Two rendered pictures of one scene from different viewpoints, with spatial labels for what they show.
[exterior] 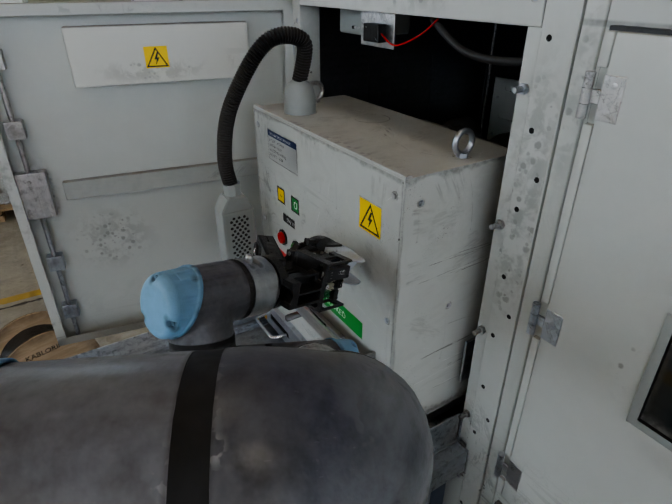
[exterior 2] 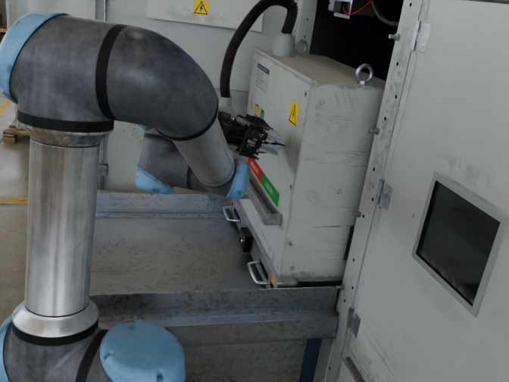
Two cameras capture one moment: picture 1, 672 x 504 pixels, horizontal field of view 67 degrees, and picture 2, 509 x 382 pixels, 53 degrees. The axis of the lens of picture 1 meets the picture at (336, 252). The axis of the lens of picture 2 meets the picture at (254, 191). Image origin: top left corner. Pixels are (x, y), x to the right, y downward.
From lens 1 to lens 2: 0.51 m
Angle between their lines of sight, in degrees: 16
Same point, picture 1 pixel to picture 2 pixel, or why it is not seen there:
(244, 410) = (134, 28)
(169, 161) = not seen: hidden behind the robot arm
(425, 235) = (323, 127)
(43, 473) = (77, 26)
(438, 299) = (330, 183)
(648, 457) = (418, 281)
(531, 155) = (395, 80)
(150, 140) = not seen: hidden behind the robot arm
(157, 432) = (109, 26)
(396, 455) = (179, 63)
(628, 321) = (419, 182)
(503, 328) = (369, 209)
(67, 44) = not seen: outside the picture
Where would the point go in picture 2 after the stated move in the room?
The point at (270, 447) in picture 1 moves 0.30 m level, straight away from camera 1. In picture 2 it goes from (136, 34) to (197, 23)
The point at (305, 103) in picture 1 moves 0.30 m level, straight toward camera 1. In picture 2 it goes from (285, 48) to (258, 58)
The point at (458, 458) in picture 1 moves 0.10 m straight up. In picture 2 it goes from (329, 320) to (336, 284)
